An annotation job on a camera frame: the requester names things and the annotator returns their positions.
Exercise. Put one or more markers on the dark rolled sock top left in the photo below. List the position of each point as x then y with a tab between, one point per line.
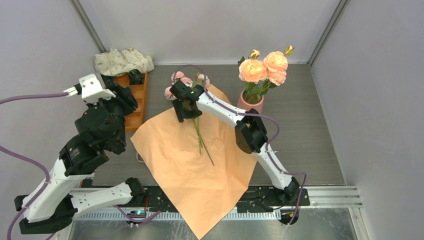
107	80

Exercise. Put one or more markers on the cream printed cloth bag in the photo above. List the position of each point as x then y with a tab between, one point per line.
117	63

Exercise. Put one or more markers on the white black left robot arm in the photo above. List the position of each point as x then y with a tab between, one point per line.
52	207

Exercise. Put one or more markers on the peach rose flower stem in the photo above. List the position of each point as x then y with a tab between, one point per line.
259	76

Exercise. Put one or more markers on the beige printed ribbon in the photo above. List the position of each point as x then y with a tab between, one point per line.
139	158

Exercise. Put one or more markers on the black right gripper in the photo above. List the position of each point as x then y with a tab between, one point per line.
181	115

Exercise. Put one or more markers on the pink cylindrical vase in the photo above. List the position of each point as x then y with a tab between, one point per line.
243	104

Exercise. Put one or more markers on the orange wooden compartment tray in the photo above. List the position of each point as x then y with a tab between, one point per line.
139	95

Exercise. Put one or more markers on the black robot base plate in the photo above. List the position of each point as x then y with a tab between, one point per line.
257	199

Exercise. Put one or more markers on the green orange wrapping paper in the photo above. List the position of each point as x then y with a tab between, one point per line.
202	193

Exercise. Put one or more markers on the aluminium frame rail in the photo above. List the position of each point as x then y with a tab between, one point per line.
315	197

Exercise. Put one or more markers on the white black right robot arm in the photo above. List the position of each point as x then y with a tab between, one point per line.
250	133

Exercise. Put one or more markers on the dark rolled sock top right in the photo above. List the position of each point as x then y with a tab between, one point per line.
136	77

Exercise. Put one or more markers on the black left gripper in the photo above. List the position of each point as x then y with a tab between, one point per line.
123	95

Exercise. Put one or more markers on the dark rolled sock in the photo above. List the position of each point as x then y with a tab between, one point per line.
136	77
107	80

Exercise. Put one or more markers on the green paper flower bouquet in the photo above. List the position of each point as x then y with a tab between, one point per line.
202	80

